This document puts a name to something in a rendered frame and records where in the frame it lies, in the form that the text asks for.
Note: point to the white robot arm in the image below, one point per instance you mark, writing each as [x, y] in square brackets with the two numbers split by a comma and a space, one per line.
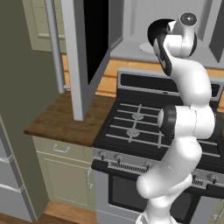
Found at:
[186, 93]

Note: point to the pale green wall cupboard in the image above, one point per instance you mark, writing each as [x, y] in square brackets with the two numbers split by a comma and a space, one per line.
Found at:
[36, 26]

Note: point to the white microwave turntable plate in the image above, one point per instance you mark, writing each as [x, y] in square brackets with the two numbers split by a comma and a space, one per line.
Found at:
[145, 47]

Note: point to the grey microwave oven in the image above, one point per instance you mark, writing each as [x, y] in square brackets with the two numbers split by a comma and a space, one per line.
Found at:
[131, 51]

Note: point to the pale green cupboard door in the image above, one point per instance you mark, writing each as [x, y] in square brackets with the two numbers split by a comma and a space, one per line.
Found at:
[64, 180]
[217, 207]

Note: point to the grey fridge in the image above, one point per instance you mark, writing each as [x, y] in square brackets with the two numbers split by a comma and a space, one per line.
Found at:
[10, 180]

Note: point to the oven door with window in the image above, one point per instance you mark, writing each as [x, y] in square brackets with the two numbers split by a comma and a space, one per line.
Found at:
[124, 192]

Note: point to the silver stove knob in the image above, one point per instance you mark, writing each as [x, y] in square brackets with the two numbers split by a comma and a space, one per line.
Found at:
[118, 159]
[148, 165]
[102, 155]
[213, 178]

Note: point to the pale green drawer front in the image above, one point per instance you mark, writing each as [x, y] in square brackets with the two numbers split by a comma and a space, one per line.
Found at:
[43, 144]

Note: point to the black and silver stove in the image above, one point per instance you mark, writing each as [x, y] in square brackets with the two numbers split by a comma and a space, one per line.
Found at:
[128, 116]

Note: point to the grey microwave door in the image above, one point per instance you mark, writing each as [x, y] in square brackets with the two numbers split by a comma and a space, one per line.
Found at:
[75, 58]

